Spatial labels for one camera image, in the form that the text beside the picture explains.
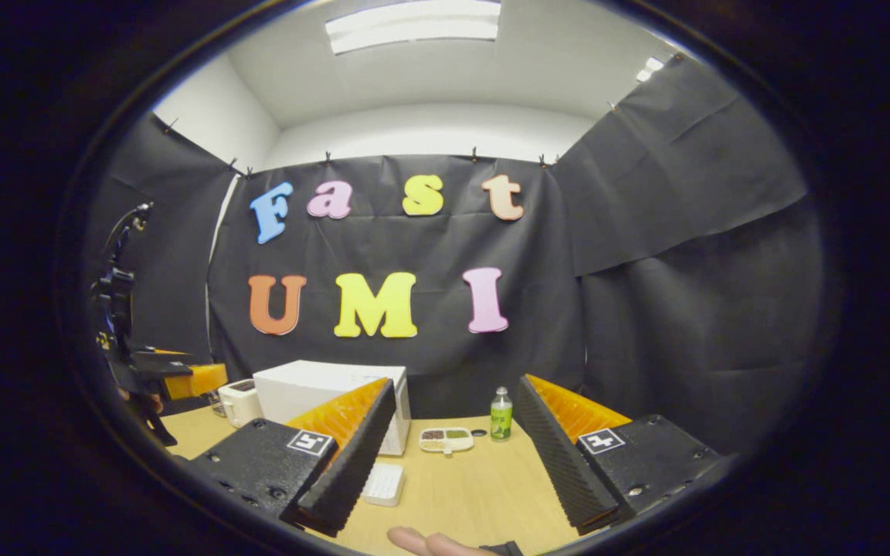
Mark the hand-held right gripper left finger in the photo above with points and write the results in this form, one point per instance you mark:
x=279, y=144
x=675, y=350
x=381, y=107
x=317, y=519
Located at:
x=352, y=475

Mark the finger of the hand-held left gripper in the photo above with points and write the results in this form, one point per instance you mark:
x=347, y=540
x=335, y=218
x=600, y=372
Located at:
x=198, y=380

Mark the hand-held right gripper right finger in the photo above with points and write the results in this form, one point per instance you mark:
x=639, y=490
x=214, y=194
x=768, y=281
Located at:
x=561, y=463

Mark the white microwave oven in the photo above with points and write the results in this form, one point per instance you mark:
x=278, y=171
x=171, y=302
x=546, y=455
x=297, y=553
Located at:
x=306, y=386

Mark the small white square tray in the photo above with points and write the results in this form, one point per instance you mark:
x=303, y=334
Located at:
x=385, y=483

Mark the white toaster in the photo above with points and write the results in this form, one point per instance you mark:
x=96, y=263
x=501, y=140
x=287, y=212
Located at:
x=242, y=405

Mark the green label drink bottle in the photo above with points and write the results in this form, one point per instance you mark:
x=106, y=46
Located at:
x=501, y=425

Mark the white divided plate with grains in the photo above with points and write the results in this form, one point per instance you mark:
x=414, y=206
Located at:
x=460, y=442

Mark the black backdrop cloth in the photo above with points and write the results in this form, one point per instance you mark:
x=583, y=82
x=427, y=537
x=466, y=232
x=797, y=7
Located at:
x=414, y=239

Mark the small ceiling light panel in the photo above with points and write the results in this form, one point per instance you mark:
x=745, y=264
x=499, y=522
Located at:
x=650, y=69

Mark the long ceiling light panel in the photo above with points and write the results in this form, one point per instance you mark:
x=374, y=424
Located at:
x=414, y=23

